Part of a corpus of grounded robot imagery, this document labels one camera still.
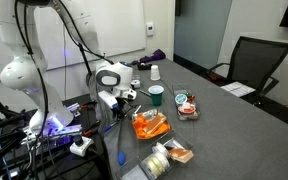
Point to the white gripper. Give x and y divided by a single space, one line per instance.
112 103

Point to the blue capped silver marker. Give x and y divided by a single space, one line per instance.
107 128

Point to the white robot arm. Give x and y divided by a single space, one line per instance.
25 72

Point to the black marker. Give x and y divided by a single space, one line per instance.
145 93

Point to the green plastic cup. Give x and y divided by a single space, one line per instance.
156 92

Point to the white paper cup upside down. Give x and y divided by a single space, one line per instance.
155 74

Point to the clear box with tape roll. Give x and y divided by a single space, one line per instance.
136 83

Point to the tray of orange items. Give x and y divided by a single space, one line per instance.
149 124

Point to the small blue eraser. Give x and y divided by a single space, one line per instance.
121 158

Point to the white controller with black knob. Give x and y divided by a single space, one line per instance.
80 145

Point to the purple folded umbrella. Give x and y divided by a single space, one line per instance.
155 56

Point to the clear tray with containers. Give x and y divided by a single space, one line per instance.
185 101

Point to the white whiteboard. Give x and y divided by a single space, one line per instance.
107 27

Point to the grey table cloth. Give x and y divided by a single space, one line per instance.
231 139

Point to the white papers on chair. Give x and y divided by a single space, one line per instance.
238 89

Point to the black mesh office chair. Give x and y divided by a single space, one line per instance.
252 63

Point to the white wall thermostat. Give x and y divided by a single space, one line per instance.
150 28

